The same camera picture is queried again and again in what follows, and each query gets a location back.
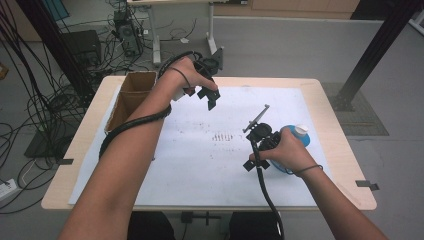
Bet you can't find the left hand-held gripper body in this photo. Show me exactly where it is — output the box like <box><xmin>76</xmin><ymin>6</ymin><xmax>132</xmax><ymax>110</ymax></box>
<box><xmin>193</xmin><ymin>46</ymin><xmax>224</xmax><ymax>81</ymax></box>

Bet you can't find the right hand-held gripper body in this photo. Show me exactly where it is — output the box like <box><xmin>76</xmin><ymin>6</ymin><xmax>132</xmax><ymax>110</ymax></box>
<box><xmin>242</xmin><ymin>103</ymin><xmax>284</xmax><ymax>153</ymax></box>

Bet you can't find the blue spray bottle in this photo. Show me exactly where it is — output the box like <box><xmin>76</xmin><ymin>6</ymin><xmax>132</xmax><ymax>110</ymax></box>
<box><xmin>269</xmin><ymin>123</ymin><xmax>312</xmax><ymax>175</ymax></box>

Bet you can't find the blue cardboard box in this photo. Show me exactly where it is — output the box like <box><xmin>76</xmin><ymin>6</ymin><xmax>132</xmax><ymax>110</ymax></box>
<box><xmin>104</xmin><ymin>70</ymin><xmax>158</xmax><ymax>134</ymax></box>

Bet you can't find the person's left hand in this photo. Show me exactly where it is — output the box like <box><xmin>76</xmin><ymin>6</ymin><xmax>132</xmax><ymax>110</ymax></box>
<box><xmin>167</xmin><ymin>56</ymin><xmax>220</xmax><ymax>97</ymax></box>

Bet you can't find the person's right hand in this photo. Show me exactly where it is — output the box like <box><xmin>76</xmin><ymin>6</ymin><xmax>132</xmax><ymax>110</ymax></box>
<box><xmin>249</xmin><ymin>128</ymin><xmax>318</xmax><ymax>176</ymax></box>

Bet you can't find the black band on left wrist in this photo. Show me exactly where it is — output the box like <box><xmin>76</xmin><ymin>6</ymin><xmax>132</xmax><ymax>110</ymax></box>
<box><xmin>167</xmin><ymin>66</ymin><xmax>192</xmax><ymax>89</ymax></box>

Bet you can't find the black band on wrist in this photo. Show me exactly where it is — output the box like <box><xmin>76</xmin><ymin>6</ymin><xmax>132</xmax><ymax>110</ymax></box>
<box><xmin>285</xmin><ymin>164</ymin><xmax>324</xmax><ymax>177</ymax></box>
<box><xmin>167</xmin><ymin>66</ymin><xmax>192</xmax><ymax>89</ymax></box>

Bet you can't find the white paper sheet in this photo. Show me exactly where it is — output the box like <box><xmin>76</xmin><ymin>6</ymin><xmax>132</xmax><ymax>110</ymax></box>
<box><xmin>68</xmin><ymin>85</ymin><xmax>333</xmax><ymax>208</ymax></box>

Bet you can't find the black band on right wrist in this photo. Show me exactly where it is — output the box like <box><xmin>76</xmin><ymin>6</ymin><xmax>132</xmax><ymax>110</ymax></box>
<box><xmin>285</xmin><ymin>164</ymin><xmax>324</xmax><ymax>177</ymax></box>

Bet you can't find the person's right leg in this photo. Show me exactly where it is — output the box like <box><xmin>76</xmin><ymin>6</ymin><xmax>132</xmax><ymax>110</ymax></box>
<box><xmin>228</xmin><ymin>211</ymin><xmax>284</xmax><ymax>240</ymax></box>

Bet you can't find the person's leg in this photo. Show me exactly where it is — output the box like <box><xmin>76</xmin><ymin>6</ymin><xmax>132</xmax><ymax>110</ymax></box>
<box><xmin>228</xmin><ymin>211</ymin><xmax>284</xmax><ymax>240</ymax></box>
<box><xmin>128</xmin><ymin>211</ymin><xmax>176</xmax><ymax>240</ymax></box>

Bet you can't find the black table crossbar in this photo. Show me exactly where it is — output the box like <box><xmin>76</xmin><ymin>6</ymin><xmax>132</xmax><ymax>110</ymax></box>
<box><xmin>180</xmin><ymin>211</ymin><xmax>222</xmax><ymax>227</ymax></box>

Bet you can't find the computer tower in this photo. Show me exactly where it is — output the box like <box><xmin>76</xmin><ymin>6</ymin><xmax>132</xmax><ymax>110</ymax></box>
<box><xmin>113</xmin><ymin>9</ymin><xmax>144</xmax><ymax>58</ymax></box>

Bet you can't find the grey floor mat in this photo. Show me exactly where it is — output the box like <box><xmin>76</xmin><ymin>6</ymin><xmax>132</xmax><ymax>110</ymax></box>
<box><xmin>321</xmin><ymin>82</ymin><xmax>390</xmax><ymax>137</ymax></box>

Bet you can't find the person's left leg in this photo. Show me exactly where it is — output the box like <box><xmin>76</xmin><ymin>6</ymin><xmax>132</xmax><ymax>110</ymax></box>
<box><xmin>128</xmin><ymin>211</ymin><xmax>176</xmax><ymax>240</ymax></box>

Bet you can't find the black box on floor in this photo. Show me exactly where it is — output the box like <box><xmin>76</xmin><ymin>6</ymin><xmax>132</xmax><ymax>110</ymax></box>
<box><xmin>61</xmin><ymin>29</ymin><xmax>103</xmax><ymax>68</ymax></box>

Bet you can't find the teal panel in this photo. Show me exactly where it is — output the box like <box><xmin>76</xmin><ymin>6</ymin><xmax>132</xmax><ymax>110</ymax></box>
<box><xmin>41</xmin><ymin>0</ymin><xmax>70</xmax><ymax>21</ymax></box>

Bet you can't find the black floor plate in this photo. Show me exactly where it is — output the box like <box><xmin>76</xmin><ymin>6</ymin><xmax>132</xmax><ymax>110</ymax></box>
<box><xmin>23</xmin><ymin>129</ymin><xmax>81</xmax><ymax>159</ymax></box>

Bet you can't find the white power strip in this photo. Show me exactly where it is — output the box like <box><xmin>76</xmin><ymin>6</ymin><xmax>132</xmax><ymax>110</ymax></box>
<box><xmin>0</xmin><ymin>178</ymin><xmax>18</xmax><ymax>201</ymax></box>

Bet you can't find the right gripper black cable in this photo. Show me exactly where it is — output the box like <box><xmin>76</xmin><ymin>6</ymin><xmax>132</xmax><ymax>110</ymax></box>
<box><xmin>249</xmin><ymin>133</ymin><xmax>286</xmax><ymax>240</ymax></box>

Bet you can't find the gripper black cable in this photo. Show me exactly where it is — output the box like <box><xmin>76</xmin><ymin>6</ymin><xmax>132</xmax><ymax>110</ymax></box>
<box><xmin>249</xmin><ymin>133</ymin><xmax>286</xmax><ymax>240</ymax></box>
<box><xmin>98</xmin><ymin>50</ymin><xmax>204</xmax><ymax>160</ymax></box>

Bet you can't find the white desk frame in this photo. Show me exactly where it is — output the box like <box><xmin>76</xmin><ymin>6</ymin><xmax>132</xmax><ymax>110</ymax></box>
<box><xmin>126</xmin><ymin>0</ymin><xmax>221</xmax><ymax>68</ymax></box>

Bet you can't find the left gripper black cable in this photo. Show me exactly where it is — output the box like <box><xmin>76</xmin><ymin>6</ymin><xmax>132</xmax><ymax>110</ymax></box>
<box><xmin>98</xmin><ymin>50</ymin><xmax>204</xmax><ymax>160</ymax></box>

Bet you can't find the black metal post with base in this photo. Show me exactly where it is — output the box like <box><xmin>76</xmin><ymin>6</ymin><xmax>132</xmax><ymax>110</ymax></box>
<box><xmin>329</xmin><ymin>0</ymin><xmax>424</xmax><ymax>113</ymax></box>

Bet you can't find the bundle of black cables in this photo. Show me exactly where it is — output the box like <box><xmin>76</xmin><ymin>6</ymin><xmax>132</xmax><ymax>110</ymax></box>
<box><xmin>0</xmin><ymin>0</ymin><xmax>101</xmax><ymax>214</ymax></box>

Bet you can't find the dark metal post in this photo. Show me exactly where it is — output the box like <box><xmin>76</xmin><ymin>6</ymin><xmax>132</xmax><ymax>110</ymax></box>
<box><xmin>14</xmin><ymin>0</ymin><xmax>96</xmax><ymax>101</ymax></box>

